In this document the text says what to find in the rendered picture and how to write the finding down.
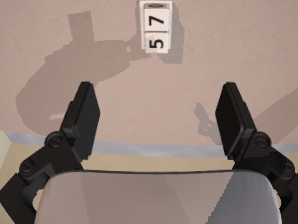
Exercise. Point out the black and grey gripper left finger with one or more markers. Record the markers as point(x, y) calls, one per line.
point(64, 150)

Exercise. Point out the white rectangular tray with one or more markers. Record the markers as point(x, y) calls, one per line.
point(142, 2)

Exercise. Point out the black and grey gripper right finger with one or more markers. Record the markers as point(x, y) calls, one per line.
point(240, 138)

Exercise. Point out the white number cube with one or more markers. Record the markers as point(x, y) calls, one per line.
point(156, 17)
point(156, 41)

